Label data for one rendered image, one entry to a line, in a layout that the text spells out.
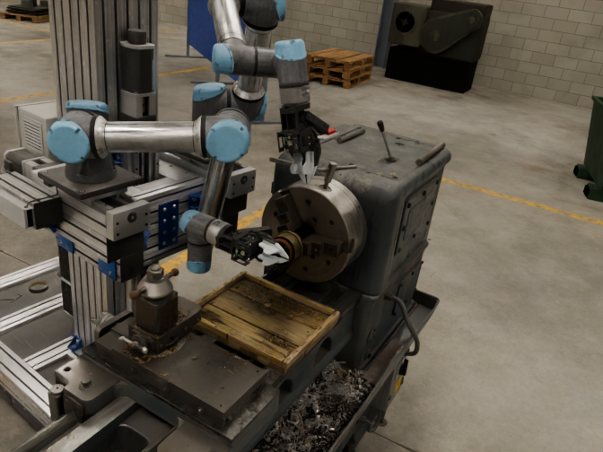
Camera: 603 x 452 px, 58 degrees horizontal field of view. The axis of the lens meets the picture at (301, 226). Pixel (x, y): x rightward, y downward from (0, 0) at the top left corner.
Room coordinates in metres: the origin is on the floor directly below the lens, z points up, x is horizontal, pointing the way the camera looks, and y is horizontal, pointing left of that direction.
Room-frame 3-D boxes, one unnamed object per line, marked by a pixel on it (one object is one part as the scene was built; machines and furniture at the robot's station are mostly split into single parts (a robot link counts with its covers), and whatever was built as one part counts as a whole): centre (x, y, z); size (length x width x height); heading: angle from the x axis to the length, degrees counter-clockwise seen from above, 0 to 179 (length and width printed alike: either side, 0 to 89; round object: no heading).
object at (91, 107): (1.55, 0.67, 1.33); 0.13 x 0.12 x 0.14; 7
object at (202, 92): (1.97, 0.39, 1.33); 0.13 x 0.12 x 0.14; 107
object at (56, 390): (0.94, 0.51, 0.84); 0.04 x 0.04 x 0.10; 62
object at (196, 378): (1.01, 0.26, 0.95); 0.43 x 0.17 x 0.05; 62
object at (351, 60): (9.83, -0.30, 0.22); 1.25 x 0.86 x 0.44; 158
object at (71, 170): (1.56, 0.67, 1.21); 0.15 x 0.15 x 0.10
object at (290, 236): (1.40, 0.04, 1.08); 0.09 x 0.09 x 0.09; 62
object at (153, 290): (1.04, 0.31, 1.13); 0.08 x 0.08 x 0.03
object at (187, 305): (1.07, 0.30, 0.99); 0.20 x 0.10 x 0.05; 152
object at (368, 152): (1.90, -0.20, 1.06); 0.59 x 0.48 x 0.39; 152
